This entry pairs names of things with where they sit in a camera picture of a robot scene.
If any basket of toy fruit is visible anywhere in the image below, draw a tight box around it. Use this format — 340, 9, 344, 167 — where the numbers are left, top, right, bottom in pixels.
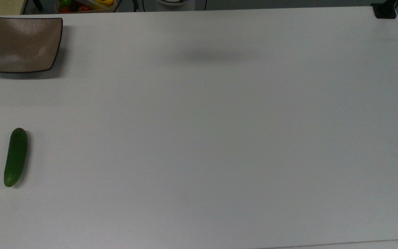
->
55, 0, 122, 13

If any black table clamp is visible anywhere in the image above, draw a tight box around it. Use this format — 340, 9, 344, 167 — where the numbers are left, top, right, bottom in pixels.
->
371, 0, 398, 19

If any green cucumber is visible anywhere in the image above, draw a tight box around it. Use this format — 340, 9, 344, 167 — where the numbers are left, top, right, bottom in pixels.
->
4, 128, 29, 188

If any square brown ceramic plate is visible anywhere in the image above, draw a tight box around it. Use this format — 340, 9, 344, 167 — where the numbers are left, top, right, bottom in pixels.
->
0, 17, 63, 74

